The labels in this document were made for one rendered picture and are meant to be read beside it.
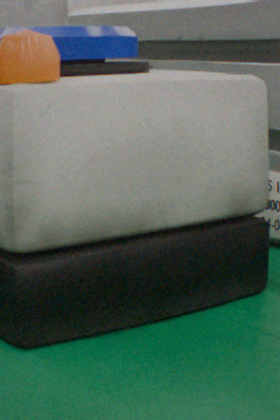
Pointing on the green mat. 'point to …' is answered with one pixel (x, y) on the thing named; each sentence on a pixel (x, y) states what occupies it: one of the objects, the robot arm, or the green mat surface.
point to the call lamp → (26, 58)
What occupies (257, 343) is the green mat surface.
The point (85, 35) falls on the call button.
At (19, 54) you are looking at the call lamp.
